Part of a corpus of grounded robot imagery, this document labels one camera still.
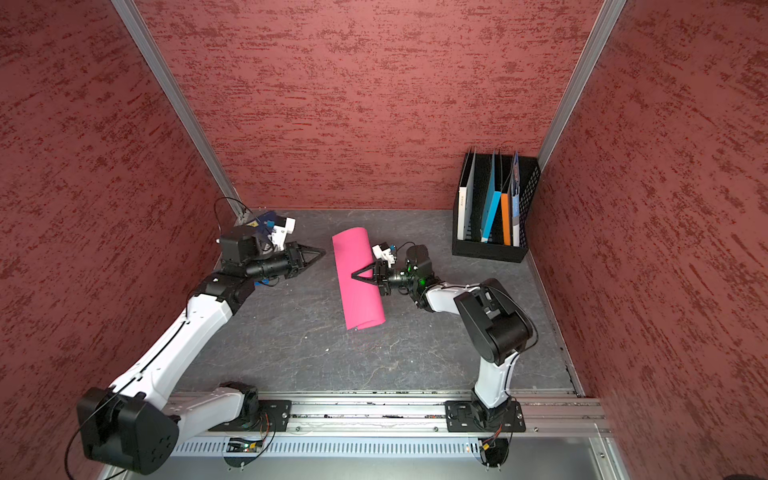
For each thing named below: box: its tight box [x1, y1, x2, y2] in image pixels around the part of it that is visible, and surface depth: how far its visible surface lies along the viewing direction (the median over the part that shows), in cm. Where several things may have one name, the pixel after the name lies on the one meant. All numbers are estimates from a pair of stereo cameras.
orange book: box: [501, 193, 511, 246], surface depth 96 cm
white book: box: [457, 148, 477, 241], surface depth 94 cm
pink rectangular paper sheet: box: [332, 227, 386, 330], surface depth 80 cm
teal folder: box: [480, 151, 502, 243], surface depth 94 cm
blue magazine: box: [511, 151, 520, 247], surface depth 92 cm
